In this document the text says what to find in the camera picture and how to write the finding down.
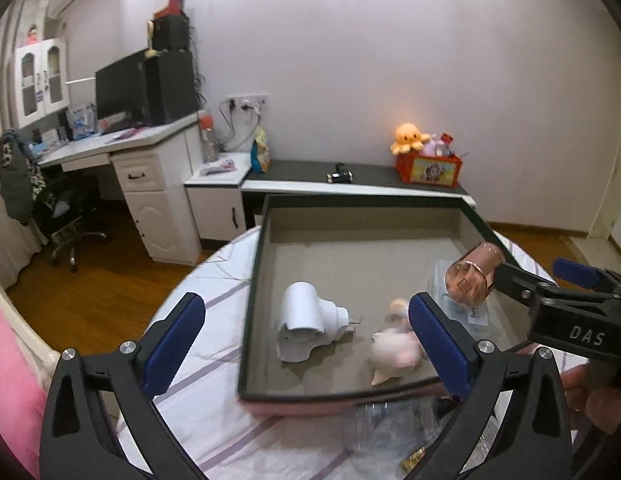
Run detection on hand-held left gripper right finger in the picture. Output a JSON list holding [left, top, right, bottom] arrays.
[[408, 291, 576, 480]]

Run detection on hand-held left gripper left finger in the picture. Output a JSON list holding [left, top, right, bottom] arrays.
[[39, 291, 206, 480]]

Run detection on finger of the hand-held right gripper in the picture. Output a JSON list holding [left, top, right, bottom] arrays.
[[493, 260, 556, 318], [551, 257, 621, 306]]

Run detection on rose gold metal tumbler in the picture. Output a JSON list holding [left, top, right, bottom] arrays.
[[445, 241, 506, 308]]

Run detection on clear plastic bottle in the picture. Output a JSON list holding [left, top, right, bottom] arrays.
[[343, 400, 456, 461]]

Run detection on pink box with black rim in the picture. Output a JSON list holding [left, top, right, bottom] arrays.
[[238, 192, 556, 417]]

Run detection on person's right hand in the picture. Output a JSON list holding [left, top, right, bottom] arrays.
[[561, 365, 621, 436]]

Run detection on pink plush toy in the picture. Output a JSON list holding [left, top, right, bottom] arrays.
[[371, 297, 424, 387]]

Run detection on clear packet with white label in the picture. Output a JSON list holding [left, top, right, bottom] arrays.
[[428, 260, 491, 332]]

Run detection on cream door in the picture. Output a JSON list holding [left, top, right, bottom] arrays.
[[588, 125, 621, 241]]

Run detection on red storage box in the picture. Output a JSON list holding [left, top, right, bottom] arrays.
[[395, 152, 464, 191]]

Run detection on white bedside cabinet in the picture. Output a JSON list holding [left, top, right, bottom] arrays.
[[184, 160, 251, 243]]

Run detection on white computer desk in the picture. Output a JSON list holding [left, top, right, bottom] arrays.
[[38, 112, 204, 266]]

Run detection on black office chair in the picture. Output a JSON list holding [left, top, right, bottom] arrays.
[[33, 175, 110, 273]]

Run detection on pink blanket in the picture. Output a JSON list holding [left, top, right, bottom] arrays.
[[0, 295, 48, 480]]

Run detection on dark low bench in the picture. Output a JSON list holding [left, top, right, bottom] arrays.
[[240, 160, 477, 207]]

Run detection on orange octopus plush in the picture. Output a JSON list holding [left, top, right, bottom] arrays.
[[389, 123, 431, 156]]

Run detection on beige curtain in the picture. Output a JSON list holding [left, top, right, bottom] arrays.
[[0, 25, 48, 291]]

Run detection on bottle with orange cap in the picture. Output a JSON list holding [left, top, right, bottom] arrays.
[[198, 110, 218, 163]]

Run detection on yellow and blue snack bag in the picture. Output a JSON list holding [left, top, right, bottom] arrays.
[[250, 126, 271, 175]]

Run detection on grey patterned jacket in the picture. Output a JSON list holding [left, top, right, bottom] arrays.
[[0, 129, 44, 226]]

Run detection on blue and white boxes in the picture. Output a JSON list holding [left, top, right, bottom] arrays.
[[70, 102, 97, 141]]

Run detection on black computer tower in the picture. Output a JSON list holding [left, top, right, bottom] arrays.
[[143, 50, 198, 127]]

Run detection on black computer monitor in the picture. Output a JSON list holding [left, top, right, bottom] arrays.
[[94, 49, 151, 123]]

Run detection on white glass-door cabinet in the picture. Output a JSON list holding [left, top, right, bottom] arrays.
[[13, 37, 71, 128]]

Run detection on black speaker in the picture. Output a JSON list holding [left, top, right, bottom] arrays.
[[153, 14, 191, 52]]

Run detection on white bed frame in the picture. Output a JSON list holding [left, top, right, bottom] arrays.
[[0, 275, 61, 396]]

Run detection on black power cables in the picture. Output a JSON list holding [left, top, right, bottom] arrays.
[[218, 100, 261, 153]]

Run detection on white wall socket strip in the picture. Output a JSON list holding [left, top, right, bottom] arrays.
[[225, 92, 268, 106]]

